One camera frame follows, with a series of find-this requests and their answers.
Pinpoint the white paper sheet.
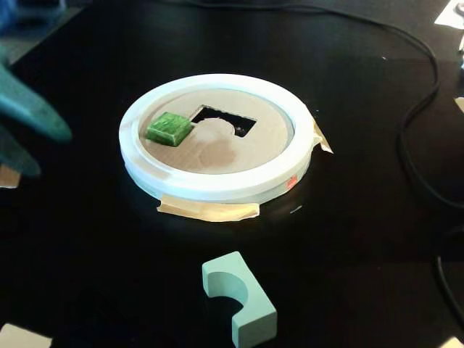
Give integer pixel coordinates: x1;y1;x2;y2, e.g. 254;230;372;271
433;0;464;30

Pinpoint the short masking tape strip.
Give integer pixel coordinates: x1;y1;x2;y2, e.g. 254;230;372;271
310;118;335;155

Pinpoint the white round sorter ring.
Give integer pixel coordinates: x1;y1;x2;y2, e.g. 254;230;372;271
118;73;315;204

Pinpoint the brown cardboard shape disc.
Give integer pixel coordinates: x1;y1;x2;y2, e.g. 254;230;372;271
139;88;295;175

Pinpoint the long masking tape strip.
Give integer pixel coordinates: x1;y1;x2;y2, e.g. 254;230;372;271
156;194;262;223

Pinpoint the green square block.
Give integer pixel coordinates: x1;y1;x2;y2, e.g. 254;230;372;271
145;111;194;147

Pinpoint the black table mat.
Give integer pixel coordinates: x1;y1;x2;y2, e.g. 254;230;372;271
0;0;464;348

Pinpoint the pale teal arch block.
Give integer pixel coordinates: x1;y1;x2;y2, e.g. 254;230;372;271
201;250;278;348

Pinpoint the thick black cable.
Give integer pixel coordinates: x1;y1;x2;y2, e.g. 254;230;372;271
188;0;464;210
436;252;464;329

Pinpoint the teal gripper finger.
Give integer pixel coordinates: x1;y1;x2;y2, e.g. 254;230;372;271
0;125;43;178
0;64;73;142

